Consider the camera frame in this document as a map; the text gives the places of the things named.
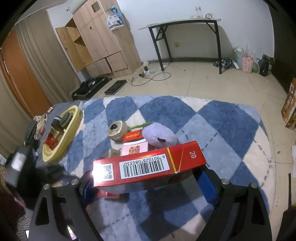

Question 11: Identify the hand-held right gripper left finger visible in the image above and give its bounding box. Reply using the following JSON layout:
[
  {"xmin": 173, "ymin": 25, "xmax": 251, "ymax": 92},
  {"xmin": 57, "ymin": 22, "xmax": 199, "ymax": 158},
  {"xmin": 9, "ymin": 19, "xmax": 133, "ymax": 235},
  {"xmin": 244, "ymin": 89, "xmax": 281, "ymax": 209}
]
[{"xmin": 29, "ymin": 170, "xmax": 103, "ymax": 241}]

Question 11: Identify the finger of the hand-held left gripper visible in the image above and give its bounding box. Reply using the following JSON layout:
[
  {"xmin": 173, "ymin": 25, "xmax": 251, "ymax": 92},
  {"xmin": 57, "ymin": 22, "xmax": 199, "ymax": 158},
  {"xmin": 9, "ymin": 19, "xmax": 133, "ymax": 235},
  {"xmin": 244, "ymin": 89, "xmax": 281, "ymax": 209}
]
[{"xmin": 35, "ymin": 161, "xmax": 80, "ymax": 186}]

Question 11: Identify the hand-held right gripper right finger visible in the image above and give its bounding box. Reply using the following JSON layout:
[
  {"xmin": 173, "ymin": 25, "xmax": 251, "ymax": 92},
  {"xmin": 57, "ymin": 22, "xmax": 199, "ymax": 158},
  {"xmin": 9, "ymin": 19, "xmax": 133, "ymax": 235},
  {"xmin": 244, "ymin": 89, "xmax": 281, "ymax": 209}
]
[{"xmin": 195, "ymin": 165, "xmax": 273, "ymax": 241}]

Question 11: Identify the red cigarette box gold print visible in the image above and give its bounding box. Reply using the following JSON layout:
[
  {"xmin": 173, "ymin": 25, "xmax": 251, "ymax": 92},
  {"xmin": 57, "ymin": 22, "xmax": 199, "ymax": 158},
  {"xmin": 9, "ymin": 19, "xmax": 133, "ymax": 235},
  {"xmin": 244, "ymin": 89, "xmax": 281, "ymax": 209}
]
[{"xmin": 45, "ymin": 130, "xmax": 65, "ymax": 151}]

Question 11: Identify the pale yellow plastic basin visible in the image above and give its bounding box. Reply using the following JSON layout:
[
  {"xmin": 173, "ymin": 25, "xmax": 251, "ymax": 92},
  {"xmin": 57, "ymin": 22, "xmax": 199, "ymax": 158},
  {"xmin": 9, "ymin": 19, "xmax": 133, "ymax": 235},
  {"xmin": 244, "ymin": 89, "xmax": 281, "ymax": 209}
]
[{"xmin": 42, "ymin": 105, "xmax": 84, "ymax": 164}]

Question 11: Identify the black round sponge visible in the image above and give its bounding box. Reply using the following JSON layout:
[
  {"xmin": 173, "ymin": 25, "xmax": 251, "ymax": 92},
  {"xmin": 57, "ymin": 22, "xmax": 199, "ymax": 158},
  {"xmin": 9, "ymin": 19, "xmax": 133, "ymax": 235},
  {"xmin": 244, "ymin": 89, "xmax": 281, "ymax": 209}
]
[{"xmin": 51, "ymin": 111, "xmax": 73, "ymax": 132}]

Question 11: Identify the white box red print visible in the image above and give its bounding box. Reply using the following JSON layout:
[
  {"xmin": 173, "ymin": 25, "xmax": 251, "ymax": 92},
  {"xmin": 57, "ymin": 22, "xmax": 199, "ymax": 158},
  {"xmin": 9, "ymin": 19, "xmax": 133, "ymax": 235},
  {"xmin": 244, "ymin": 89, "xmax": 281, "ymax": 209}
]
[{"xmin": 121, "ymin": 142, "xmax": 149, "ymax": 157}]

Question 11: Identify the red cigarette box with barcode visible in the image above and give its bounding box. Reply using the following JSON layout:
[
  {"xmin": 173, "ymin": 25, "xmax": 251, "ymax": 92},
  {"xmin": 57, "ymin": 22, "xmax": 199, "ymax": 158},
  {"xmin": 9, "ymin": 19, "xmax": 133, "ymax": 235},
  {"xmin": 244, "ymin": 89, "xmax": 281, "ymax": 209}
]
[{"xmin": 92, "ymin": 141, "xmax": 207, "ymax": 194}]

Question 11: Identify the beige round earbud case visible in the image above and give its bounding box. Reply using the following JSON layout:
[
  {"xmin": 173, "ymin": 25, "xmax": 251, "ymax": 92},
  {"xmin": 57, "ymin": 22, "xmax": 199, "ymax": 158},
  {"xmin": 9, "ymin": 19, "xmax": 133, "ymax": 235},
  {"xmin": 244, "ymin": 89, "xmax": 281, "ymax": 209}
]
[{"xmin": 107, "ymin": 121, "xmax": 129, "ymax": 142}]

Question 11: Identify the light blue plush item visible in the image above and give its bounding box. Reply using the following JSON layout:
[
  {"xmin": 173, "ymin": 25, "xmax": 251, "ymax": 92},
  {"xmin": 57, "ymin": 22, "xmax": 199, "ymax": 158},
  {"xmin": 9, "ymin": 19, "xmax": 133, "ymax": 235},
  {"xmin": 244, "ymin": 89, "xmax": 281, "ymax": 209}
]
[{"xmin": 142, "ymin": 123, "xmax": 177, "ymax": 149}]

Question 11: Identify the glossy red cigarette box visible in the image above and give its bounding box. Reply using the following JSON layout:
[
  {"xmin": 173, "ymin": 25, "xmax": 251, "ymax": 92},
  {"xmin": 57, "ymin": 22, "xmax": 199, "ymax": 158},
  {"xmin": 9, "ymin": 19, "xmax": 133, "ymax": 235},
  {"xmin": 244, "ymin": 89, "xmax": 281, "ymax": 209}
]
[{"xmin": 122, "ymin": 132, "xmax": 145, "ymax": 143}]

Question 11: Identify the green pen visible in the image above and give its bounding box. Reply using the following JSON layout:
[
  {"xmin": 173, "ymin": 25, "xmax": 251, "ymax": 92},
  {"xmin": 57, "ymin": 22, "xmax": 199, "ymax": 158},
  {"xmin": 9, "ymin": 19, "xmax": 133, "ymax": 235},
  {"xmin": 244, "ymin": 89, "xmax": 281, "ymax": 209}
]
[{"xmin": 128, "ymin": 122, "xmax": 153, "ymax": 130}]

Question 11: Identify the person's left forearm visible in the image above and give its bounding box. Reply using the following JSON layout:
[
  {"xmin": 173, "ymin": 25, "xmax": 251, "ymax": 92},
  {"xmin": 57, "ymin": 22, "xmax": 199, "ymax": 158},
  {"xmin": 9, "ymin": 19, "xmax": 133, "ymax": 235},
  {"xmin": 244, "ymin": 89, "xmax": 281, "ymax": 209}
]
[{"xmin": 0, "ymin": 165, "xmax": 26, "ymax": 230}]

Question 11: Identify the pile of clothes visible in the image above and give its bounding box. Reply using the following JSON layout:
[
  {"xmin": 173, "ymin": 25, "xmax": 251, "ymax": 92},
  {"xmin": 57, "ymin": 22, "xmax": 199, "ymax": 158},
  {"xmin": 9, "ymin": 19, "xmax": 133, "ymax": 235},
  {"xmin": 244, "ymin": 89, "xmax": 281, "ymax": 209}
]
[{"xmin": 24, "ymin": 113, "xmax": 49, "ymax": 145}]

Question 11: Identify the blue white checkered blanket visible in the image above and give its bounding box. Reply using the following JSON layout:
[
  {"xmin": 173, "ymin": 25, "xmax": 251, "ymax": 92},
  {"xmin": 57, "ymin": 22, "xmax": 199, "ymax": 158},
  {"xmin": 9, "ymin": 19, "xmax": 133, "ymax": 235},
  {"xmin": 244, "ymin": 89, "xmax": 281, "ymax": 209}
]
[{"xmin": 58, "ymin": 94, "xmax": 274, "ymax": 241}]

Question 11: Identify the orange wooden door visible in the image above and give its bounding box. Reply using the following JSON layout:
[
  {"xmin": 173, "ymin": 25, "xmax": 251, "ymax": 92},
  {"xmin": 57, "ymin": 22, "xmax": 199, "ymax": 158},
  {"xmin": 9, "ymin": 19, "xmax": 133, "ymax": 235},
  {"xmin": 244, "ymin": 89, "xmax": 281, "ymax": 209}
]
[{"xmin": 0, "ymin": 29, "xmax": 52, "ymax": 118}]

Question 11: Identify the open black carry case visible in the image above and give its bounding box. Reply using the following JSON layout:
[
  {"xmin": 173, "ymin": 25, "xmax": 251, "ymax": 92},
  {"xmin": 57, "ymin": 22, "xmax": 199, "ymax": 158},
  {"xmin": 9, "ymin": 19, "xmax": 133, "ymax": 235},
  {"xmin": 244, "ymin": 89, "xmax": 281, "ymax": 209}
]
[{"xmin": 71, "ymin": 75, "xmax": 110, "ymax": 100}]

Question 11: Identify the black foam tray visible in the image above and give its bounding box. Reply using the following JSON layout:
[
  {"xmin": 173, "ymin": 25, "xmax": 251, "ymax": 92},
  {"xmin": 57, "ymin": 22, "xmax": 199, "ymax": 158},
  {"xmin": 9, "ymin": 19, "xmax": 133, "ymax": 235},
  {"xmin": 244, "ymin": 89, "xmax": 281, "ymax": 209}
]
[{"xmin": 104, "ymin": 79, "xmax": 127, "ymax": 95}]

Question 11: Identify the beige curtain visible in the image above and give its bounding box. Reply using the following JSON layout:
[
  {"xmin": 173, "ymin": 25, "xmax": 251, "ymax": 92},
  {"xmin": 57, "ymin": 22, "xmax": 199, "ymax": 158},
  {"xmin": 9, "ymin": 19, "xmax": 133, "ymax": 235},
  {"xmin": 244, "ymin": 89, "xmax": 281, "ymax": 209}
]
[{"xmin": 15, "ymin": 9, "xmax": 80, "ymax": 103}]

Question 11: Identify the brown cardboard box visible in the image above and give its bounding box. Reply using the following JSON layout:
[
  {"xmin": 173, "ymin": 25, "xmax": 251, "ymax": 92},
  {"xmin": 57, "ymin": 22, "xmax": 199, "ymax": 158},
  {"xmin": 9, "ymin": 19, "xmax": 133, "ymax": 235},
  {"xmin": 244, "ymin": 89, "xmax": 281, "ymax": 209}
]
[{"xmin": 281, "ymin": 77, "xmax": 296, "ymax": 130}]

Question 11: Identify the checkered cloth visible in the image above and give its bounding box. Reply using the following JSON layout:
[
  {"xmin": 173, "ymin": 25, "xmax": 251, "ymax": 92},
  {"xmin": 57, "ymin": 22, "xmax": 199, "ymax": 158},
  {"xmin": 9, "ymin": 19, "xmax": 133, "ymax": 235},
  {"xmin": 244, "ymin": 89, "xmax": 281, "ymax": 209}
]
[{"xmin": 213, "ymin": 57, "xmax": 237, "ymax": 69}]

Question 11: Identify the pink plastic bag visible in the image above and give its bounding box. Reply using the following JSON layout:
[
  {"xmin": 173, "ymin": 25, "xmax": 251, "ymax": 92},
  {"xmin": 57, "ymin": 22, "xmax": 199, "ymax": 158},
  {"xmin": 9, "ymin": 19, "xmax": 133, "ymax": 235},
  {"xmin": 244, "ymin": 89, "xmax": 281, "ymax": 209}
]
[{"xmin": 241, "ymin": 53, "xmax": 255, "ymax": 74}]

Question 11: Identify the black bag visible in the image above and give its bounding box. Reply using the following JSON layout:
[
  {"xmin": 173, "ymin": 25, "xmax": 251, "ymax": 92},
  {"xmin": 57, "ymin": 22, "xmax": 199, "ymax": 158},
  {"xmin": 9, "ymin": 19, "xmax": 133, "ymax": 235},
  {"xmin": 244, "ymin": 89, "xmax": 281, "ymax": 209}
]
[{"xmin": 258, "ymin": 54, "xmax": 271, "ymax": 76}]

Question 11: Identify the wooden wardrobe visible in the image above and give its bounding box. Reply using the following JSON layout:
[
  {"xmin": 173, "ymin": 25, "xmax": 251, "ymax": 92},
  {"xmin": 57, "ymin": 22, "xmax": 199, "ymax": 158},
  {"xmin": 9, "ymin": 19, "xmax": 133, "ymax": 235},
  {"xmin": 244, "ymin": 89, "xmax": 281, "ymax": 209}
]
[{"xmin": 55, "ymin": 0, "xmax": 142, "ymax": 78}]

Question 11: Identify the white plastic bag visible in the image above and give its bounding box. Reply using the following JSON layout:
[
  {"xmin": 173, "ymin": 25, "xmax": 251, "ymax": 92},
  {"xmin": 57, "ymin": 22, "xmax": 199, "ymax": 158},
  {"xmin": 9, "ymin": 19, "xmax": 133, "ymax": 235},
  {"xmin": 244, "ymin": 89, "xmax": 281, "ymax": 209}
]
[{"xmin": 106, "ymin": 6, "xmax": 124, "ymax": 31}]

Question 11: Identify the black folding table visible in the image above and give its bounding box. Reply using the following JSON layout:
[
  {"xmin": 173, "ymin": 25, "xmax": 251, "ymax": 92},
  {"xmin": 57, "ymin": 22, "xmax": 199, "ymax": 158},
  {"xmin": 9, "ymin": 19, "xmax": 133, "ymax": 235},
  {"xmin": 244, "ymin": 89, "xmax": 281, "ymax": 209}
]
[{"xmin": 139, "ymin": 18, "xmax": 226, "ymax": 75}]

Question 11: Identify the grey floor cable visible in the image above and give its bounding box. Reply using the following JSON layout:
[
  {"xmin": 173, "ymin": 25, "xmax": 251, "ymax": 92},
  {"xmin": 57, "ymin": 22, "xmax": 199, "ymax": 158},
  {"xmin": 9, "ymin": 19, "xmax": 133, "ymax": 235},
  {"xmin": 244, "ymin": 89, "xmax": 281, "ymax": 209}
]
[{"xmin": 131, "ymin": 71, "xmax": 172, "ymax": 87}]

